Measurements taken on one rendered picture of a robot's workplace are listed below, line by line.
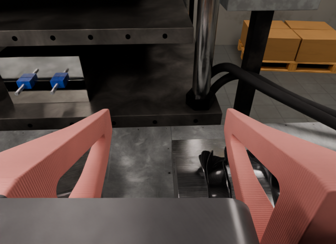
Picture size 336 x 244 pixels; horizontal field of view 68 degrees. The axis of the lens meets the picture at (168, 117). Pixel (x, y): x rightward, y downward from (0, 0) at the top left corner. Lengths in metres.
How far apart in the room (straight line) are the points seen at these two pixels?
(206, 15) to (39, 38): 0.51
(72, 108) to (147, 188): 0.45
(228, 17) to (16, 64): 3.02
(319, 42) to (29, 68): 2.78
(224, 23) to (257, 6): 2.73
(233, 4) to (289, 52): 2.24
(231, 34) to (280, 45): 0.90
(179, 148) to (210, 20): 0.36
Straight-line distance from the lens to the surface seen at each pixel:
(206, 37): 0.76
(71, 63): 0.88
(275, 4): 0.93
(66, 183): 0.50
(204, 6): 0.73
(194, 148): 0.60
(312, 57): 3.18
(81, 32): 0.84
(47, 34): 0.88
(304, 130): 0.85
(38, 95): 0.99
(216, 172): 0.54
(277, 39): 2.98
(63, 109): 0.93
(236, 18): 3.64
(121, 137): 0.73
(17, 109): 1.00
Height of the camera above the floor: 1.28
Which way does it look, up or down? 37 degrees down
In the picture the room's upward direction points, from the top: straight up
